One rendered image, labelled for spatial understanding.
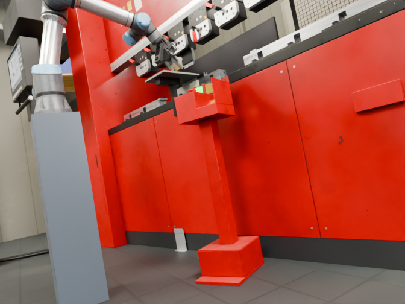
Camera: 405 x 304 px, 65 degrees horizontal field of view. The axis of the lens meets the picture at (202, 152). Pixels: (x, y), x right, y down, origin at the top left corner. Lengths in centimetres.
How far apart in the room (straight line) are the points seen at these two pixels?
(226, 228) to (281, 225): 25
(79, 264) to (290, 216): 88
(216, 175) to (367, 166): 57
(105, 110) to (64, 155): 124
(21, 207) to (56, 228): 340
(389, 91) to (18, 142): 436
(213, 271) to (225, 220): 21
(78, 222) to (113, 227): 113
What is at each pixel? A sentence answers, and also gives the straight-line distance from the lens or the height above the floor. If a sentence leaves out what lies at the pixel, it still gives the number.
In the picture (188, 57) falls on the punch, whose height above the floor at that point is 113.
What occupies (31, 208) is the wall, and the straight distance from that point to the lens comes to 477.
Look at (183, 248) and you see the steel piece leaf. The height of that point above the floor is 1.
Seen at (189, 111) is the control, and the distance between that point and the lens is 137.
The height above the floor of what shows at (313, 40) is 86.
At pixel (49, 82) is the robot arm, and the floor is 91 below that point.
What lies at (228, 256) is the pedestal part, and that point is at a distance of 133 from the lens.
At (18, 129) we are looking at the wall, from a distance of 486.
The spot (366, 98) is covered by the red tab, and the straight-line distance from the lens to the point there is 123.
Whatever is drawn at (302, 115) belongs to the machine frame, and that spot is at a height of 59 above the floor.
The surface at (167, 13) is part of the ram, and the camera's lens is 217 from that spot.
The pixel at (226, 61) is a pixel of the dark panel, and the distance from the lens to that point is 248.
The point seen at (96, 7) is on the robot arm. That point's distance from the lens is 171.
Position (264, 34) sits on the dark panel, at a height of 126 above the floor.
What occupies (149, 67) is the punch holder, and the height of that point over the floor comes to 120.
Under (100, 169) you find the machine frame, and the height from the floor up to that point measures 58.
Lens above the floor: 45
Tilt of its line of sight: 3 degrees up
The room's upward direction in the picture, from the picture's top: 10 degrees counter-clockwise
